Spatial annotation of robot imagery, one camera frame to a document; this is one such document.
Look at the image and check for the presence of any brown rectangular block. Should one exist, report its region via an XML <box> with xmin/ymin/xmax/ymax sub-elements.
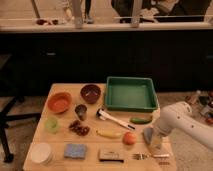
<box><xmin>98</xmin><ymin>149</ymin><xmax>124</xmax><ymax>162</ymax></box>

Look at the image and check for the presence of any dark maroon bowl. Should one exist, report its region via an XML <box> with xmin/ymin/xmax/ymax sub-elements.
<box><xmin>80</xmin><ymin>84</ymin><xmax>101</xmax><ymax>104</ymax></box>

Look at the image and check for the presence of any small green cup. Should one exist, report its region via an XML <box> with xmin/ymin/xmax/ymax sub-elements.
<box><xmin>45</xmin><ymin>117</ymin><xmax>59</xmax><ymax>134</ymax></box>

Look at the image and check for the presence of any black office chair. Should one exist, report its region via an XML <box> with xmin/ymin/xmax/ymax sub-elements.
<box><xmin>0</xmin><ymin>53</ymin><xmax>43</xmax><ymax>164</ymax></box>

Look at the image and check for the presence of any white handled dish brush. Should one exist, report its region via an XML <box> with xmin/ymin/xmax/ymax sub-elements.
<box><xmin>96</xmin><ymin>109</ymin><xmax>135</xmax><ymax>130</ymax></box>

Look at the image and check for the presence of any yellow banana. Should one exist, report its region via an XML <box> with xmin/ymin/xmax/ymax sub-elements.
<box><xmin>96</xmin><ymin>130</ymin><xmax>122</xmax><ymax>139</ymax></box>

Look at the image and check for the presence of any blue sponge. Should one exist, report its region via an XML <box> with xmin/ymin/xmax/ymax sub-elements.
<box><xmin>64</xmin><ymin>144</ymin><xmax>87</xmax><ymax>159</ymax></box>

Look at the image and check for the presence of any bunch of dark grapes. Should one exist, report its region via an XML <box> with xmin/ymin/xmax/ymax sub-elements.
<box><xmin>69</xmin><ymin>120</ymin><xmax>90</xmax><ymax>136</ymax></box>

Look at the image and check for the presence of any wooden table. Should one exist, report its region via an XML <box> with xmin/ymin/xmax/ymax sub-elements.
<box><xmin>23</xmin><ymin>83</ymin><xmax>177</xmax><ymax>171</ymax></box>

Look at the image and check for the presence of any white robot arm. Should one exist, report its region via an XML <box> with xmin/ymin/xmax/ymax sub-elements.
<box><xmin>151</xmin><ymin>101</ymin><xmax>213</xmax><ymax>151</ymax></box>

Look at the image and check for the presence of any orange tomato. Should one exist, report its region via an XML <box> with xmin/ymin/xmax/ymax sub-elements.
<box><xmin>123</xmin><ymin>132</ymin><xmax>136</xmax><ymax>145</ymax></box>

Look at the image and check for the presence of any grey-blue towel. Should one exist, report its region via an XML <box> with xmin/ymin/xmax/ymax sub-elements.
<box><xmin>143</xmin><ymin>127</ymin><xmax>153</xmax><ymax>144</ymax></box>

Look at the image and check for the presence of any metal fork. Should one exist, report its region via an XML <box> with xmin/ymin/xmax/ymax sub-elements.
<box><xmin>132</xmin><ymin>153</ymin><xmax>170</xmax><ymax>160</ymax></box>

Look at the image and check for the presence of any orange-red bowl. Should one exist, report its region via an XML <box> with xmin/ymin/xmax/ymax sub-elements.
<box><xmin>47</xmin><ymin>92</ymin><xmax>72</xmax><ymax>114</ymax></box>

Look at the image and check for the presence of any green cucumber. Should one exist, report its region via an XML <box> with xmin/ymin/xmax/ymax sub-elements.
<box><xmin>130</xmin><ymin>116</ymin><xmax>153</xmax><ymax>125</ymax></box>

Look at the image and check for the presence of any green plastic tray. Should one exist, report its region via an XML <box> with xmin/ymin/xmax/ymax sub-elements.
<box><xmin>104</xmin><ymin>77</ymin><xmax>158</xmax><ymax>113</ymax></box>

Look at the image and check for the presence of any metal cup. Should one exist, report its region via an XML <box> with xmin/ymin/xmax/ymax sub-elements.
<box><xmin>75</xmin><ymin>104</ymin><xmax>87</xmax><ymax>121</ymax></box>

